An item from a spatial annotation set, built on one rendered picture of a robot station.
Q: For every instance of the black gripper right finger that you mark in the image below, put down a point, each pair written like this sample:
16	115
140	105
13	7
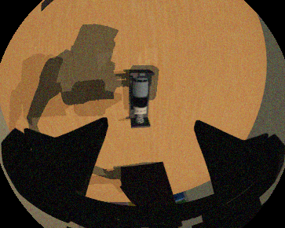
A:
223	153

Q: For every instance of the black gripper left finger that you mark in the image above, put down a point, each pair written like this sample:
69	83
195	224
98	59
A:
74	153

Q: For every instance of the small dark grey square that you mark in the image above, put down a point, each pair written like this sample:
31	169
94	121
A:
45	4

